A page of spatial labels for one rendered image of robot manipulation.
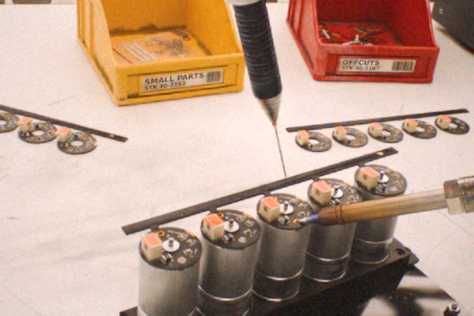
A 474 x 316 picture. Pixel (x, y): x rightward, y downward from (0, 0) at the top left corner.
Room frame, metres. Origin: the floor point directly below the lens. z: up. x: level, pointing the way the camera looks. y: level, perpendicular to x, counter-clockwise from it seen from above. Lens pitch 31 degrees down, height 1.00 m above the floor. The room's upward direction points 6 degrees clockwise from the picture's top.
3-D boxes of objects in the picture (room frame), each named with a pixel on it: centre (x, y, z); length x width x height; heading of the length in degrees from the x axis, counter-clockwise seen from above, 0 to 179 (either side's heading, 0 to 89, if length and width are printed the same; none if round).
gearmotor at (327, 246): (0.27, -0.05, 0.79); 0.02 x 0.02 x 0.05
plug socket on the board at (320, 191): (0.27, -0.04, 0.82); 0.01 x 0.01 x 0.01; 35
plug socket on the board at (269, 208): (0.25, -0.02, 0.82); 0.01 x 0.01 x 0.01; 35
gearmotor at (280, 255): (0.25, -0.03, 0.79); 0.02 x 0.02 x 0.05
